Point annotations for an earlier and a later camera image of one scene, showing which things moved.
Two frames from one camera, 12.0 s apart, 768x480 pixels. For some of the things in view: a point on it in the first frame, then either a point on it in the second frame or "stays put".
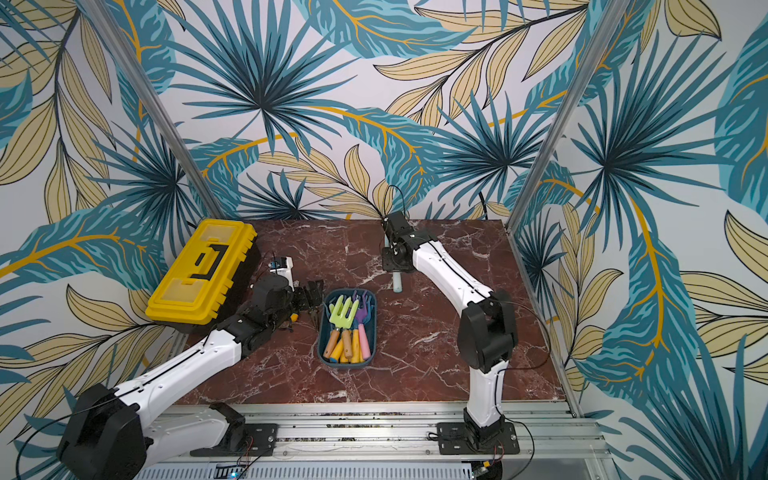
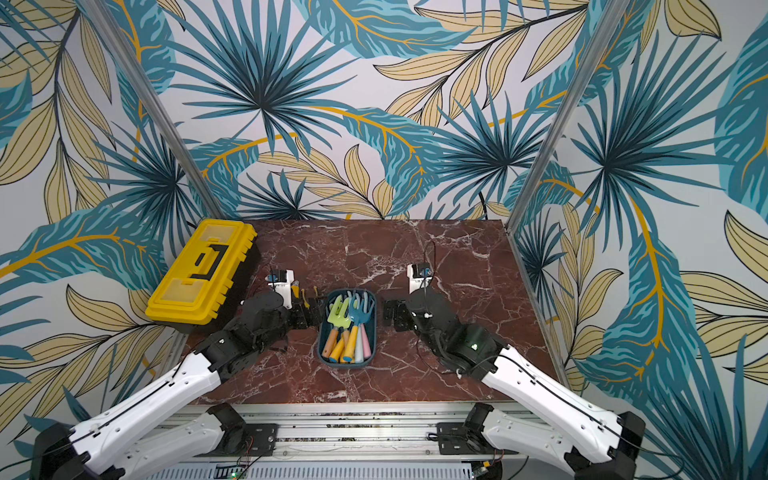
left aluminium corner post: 104,16 stays put
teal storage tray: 329,296 stays put
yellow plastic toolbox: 209,276 stays put
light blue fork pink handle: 397,282 to 365,341
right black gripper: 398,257 to 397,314
